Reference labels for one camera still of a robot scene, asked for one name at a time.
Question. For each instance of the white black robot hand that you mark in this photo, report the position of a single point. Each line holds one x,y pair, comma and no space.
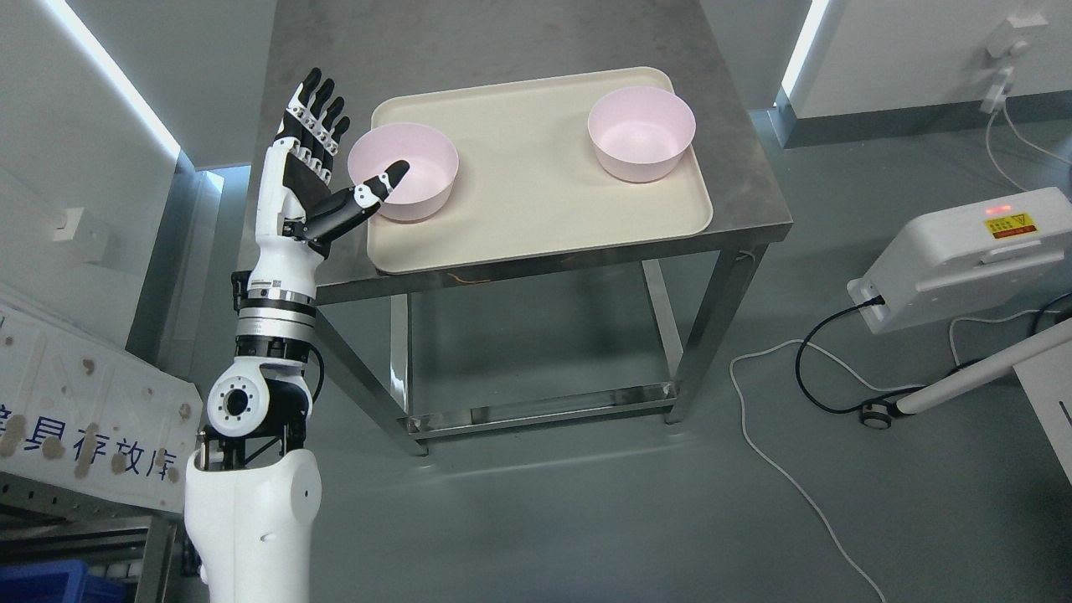
298,216

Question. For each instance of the pink bowl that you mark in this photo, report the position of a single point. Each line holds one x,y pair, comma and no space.
639,133
434,163

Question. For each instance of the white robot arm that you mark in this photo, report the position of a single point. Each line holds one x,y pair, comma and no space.
252,489

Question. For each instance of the metal shelf rack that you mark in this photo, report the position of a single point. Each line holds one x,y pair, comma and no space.
43,522

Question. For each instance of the stainless steel table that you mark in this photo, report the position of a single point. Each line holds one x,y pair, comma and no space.
376,49

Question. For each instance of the white sign board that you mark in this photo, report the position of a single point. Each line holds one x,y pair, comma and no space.
82,413

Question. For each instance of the blue storage bin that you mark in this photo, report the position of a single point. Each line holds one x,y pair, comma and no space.
57,581

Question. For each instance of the white stand leg with caster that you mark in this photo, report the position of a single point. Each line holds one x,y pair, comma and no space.
878,415

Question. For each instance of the white device box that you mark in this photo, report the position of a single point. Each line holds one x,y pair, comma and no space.
969,258

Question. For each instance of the wall socket left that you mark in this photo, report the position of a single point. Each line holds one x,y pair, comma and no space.
76,229

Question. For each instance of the wall power adapter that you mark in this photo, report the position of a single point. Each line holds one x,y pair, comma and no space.
1010,40

